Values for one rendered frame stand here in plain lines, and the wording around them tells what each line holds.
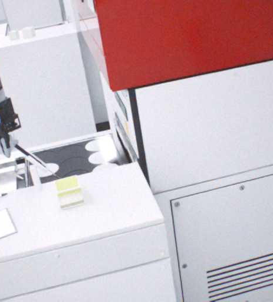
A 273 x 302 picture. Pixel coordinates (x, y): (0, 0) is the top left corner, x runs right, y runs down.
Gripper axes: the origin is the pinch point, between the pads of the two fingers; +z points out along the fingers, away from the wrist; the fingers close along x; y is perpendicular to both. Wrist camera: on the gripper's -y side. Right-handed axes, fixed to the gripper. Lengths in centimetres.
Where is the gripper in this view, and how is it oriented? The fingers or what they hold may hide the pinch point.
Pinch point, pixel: (6, 155)
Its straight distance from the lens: 176.7
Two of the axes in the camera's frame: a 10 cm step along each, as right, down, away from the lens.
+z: 1.4, 8.7, 4.7
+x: -7.5, -2.1, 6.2
